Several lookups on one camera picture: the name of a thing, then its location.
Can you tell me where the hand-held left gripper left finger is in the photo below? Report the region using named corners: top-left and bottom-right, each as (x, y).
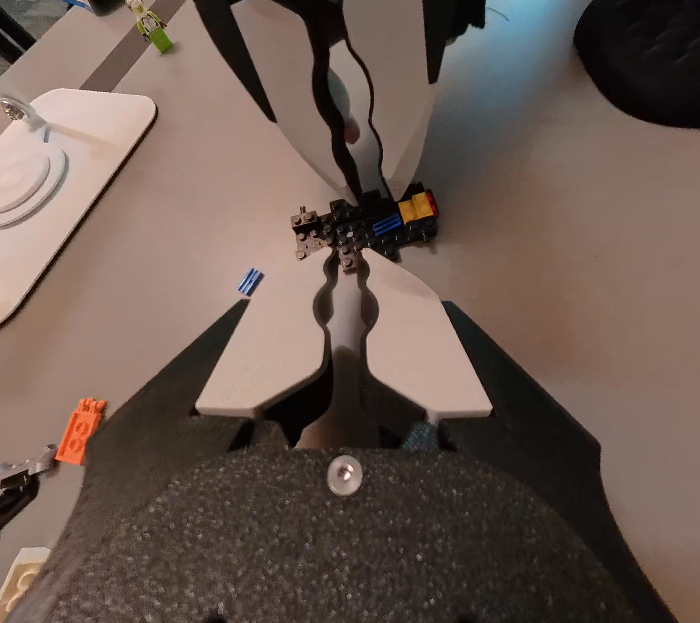
top-left (194, 248), bottom-right (335, 421)

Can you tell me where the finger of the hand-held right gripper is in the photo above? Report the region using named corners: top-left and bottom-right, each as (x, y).
top-left (232, 0), bottom-right (364, 199)
top-left (342, 0), bottom-right (442, 195)

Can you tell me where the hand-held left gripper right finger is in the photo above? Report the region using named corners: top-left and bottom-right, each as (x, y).
top-left (359, 249), bottom-right (495, 423)

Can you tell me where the lime green lego minifigure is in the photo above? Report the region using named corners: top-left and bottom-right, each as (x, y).
top-left (124, 0), bottom-right (176, 55)

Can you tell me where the black lego chassis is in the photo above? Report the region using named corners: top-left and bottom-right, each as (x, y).
top-left (289, 182), bottom-right (442, 274)

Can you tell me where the small yellow lego piece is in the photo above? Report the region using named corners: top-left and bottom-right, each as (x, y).
top-left (397, 197), bottom-right (435, 229)

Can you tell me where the pile of lego pieces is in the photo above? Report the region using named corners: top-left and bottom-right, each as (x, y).
top-left (0, 396), bottom-right (110, 607)

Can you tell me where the white book stand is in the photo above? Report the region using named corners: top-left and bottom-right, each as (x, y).
top-left (0, 87), bottom-right (158, 326)

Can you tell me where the black round cushion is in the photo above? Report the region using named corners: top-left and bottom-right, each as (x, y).
top-left (573, 0), bottom-right (700, 130)

